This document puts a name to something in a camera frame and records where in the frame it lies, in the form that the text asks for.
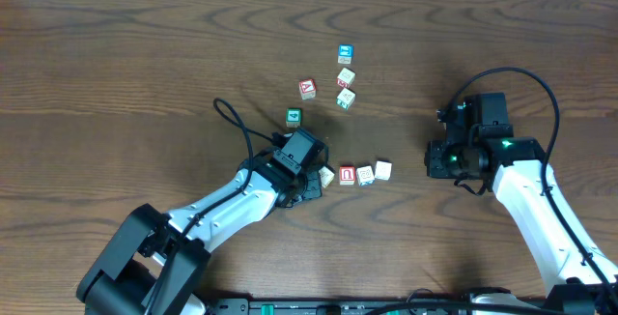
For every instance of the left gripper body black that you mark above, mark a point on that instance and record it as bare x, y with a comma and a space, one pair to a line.
309, 187

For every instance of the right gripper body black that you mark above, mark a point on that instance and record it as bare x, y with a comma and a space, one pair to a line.
449, 160

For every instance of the red U wooden block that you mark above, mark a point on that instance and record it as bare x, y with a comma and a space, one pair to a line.
347, 176

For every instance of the blue-edged number 3 block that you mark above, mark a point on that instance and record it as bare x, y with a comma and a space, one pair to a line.
365, 175

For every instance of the plain cream wooden block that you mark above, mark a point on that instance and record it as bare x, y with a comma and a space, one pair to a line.
383, 170

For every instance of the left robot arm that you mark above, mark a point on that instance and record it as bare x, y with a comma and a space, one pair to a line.
154, 262

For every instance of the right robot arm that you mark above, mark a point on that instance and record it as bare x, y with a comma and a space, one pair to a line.
578, 277

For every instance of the green 4 wooden block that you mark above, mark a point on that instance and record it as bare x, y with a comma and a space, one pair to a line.
293, 117

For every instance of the red A wooden block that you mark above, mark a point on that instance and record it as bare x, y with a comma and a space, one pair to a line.
307, 89

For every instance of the green J wooden block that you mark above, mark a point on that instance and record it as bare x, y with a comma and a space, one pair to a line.
346, 98

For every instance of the red M wooden block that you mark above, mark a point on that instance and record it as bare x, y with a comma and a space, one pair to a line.
345, 78

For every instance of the blue-top wooden block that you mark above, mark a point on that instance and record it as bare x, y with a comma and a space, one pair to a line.
345, 54

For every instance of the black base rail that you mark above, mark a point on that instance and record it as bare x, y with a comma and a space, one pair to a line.
238, 306

